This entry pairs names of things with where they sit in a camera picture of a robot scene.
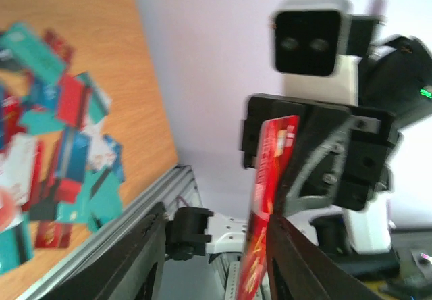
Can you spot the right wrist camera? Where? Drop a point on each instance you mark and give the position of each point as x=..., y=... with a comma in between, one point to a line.
x=310, y=35

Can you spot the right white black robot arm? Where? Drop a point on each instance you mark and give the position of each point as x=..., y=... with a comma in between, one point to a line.
x=383, y=96

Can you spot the red card bottom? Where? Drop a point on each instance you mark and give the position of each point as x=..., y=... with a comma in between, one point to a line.
x=53, y=235

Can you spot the red black stripe card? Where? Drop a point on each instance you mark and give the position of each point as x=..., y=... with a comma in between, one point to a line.
x=73, y=101

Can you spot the blue striped card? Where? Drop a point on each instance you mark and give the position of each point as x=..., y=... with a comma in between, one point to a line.
x=74, y=149

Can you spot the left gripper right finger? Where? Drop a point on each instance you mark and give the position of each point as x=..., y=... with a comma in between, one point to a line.
x=298, y=269

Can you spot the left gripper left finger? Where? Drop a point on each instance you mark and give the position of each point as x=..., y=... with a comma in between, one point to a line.
x=131, y=269

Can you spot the teal card bottom right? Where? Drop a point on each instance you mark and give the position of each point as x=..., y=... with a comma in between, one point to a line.
x=97, y=203

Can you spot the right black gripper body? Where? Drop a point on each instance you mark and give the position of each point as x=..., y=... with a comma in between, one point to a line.
x=340, y=152

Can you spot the teal card upper pile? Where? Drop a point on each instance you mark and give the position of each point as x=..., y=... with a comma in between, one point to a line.
x=31, y=52

